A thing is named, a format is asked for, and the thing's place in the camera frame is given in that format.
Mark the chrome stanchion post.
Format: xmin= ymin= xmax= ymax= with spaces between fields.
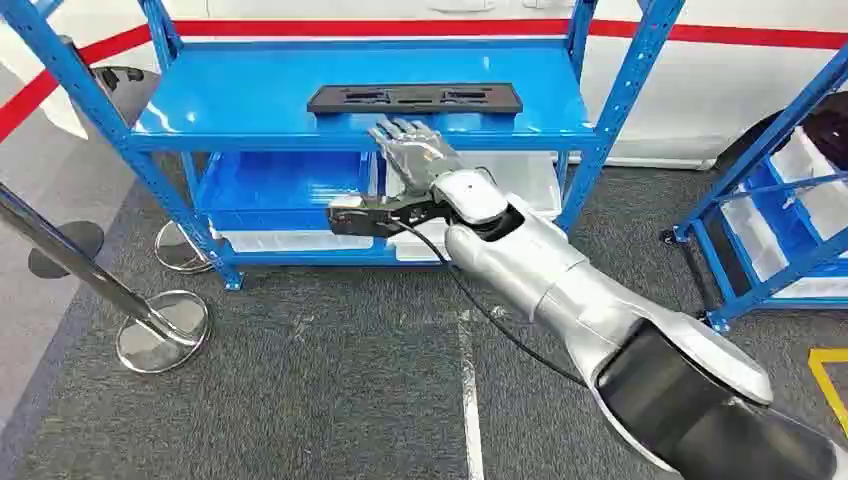
xmin=0 ymin=182 xmax=213 ymax=375

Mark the blue plastic bin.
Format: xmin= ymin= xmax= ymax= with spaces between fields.
xmin=194 ymin=150 xmax=380 ymax=233

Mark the blue metal shelf rack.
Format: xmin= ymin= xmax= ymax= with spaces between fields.
xmin=0 ymin=0 xmax=688 ymax=293

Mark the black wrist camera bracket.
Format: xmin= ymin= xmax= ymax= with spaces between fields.
xmin=326 ymin=193 xmax=458 ymax=240

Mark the dark round stanchion base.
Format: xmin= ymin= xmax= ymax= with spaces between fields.
xmin=27 ymin=219 xmax=106 ymax=281

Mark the blue shelf rack with bins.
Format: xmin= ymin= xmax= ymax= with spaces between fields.
xmin=661 ymin=44 xmax=848 ymax=334

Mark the black camera cable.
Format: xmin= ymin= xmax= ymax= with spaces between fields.
xmin=390 ymin=221 xmax=591 ymax=390

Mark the flat clear plastic bin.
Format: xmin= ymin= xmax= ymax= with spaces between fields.
xmin=209 ymin=223 xmax=376 ymax=255

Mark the clear storage bin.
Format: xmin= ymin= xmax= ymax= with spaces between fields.
xmin=770 ymin=125 xmax=848 ymax=242
xmin=720 ymin=192 xmax=791 ymax=284

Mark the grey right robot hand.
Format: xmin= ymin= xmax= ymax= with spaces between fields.
xmin=368 ymin=117 xmax=463 ymax=195

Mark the black slotted tray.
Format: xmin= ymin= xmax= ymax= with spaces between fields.
xmin=306 ymin=82 xmax=525 ymax=117

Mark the chrome stanchion base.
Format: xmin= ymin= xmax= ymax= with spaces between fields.
xmin=153 ymin=219 xmax=215 ymax=276

